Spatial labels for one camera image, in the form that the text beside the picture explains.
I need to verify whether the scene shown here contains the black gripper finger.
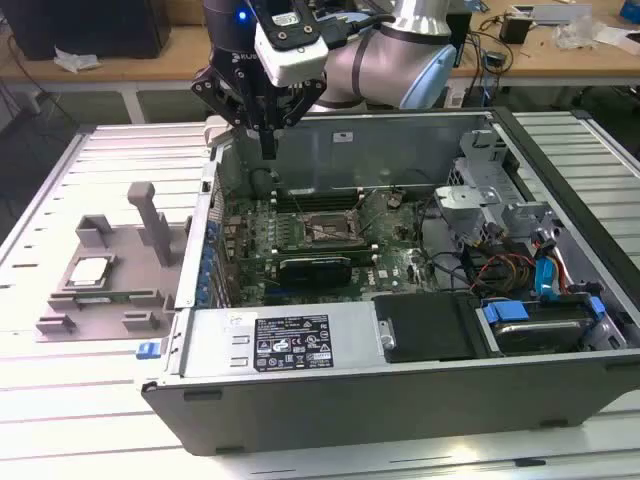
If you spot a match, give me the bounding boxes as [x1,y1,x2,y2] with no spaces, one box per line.
[190,69,270,161]
[268,81,329,161]

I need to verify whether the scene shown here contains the thin steel locking lever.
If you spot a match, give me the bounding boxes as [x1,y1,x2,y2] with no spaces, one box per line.
[292,192,321,236]
[303,222,362,242]

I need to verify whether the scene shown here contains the metal socket cover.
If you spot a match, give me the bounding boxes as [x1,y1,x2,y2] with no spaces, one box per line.
[348,188,384,236]

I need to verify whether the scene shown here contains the silver CPU chip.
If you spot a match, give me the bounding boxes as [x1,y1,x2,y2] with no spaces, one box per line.
[67,258,110,290]

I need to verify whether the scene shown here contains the CPU socket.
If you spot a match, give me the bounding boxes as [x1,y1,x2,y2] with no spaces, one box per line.
[298,210,365,244]

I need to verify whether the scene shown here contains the beige case latch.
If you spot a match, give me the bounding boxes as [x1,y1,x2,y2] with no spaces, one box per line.
[203,114,236,147]

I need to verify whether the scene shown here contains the wooden desk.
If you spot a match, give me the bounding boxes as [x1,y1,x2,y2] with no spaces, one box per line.
[0,0,640,125]

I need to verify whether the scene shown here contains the RAM slot black latches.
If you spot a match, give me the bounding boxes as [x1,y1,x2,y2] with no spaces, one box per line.
[274,237,371,244]
[273,248,375,255]
[276,204,362,212]
[276,193,362,201]

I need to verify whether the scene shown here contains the black computer tower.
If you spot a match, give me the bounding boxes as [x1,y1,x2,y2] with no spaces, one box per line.
[2,0,172,62]

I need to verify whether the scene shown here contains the crumpled white plastic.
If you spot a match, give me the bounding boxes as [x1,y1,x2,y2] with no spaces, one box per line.
[52,44,102,75]

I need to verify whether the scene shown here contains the green motherboard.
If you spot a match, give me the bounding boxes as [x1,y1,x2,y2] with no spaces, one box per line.
[219,187,436,309]

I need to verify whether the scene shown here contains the black monitor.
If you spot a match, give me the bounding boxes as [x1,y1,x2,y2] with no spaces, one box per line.
[446,9,474,69]

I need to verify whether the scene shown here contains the black graphics card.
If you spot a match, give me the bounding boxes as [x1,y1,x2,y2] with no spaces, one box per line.
[277,254,354,301]

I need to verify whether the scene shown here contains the silver drive cage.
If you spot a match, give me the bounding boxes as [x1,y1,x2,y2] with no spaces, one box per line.
[432,128,559,244]

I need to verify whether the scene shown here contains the grey parts rack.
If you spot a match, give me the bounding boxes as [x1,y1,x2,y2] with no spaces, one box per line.
[33,181,194,345]

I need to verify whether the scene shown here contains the black cube adapter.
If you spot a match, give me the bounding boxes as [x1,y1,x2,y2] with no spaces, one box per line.
[499,12,531,45]

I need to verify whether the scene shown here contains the green RAM stick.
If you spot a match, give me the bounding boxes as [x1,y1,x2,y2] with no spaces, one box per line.
[72,292,151,305]

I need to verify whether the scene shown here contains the silver power supply unit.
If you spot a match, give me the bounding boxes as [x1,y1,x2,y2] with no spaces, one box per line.
[175,299,390,380]

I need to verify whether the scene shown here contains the black plastic drive cover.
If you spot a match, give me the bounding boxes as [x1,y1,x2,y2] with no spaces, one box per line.
[372,292,485,365]

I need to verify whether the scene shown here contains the grey flat box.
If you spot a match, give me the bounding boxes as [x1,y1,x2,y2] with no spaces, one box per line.
[510,3,594,26]

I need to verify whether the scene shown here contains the clear plastic bags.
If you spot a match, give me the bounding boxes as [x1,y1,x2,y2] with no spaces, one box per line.
[552,13,601,51]

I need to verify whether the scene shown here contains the blue disk carrier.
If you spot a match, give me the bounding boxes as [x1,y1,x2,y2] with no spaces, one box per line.
[480,294,609,329]

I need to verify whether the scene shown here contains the grey open PC case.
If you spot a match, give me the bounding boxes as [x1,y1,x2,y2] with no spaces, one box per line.
[139,104,640,457]

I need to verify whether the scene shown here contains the pink white paper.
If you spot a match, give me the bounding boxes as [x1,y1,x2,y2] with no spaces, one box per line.
[594,24,640,56]

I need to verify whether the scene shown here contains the silver hard disk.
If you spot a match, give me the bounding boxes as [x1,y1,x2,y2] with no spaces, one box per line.
[492,319,585,355]

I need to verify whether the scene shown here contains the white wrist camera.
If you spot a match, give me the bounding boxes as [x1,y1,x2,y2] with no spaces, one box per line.
[253,0,331,87]

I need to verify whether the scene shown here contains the black camera cable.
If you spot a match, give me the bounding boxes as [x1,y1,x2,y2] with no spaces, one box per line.
[324,10,399,50]

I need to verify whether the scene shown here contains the black wire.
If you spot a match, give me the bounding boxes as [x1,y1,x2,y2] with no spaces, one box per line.
[417,197,474,292]

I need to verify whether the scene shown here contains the yellow red power wire bundle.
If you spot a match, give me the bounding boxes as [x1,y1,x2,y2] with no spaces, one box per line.
[469,252,537,292]

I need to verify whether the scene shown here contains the blue flat wire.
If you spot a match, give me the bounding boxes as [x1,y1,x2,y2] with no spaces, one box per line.
[533,234,565,300]

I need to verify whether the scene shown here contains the orange flat wire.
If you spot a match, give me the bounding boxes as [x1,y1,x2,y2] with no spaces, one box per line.
[557,249,574,296]

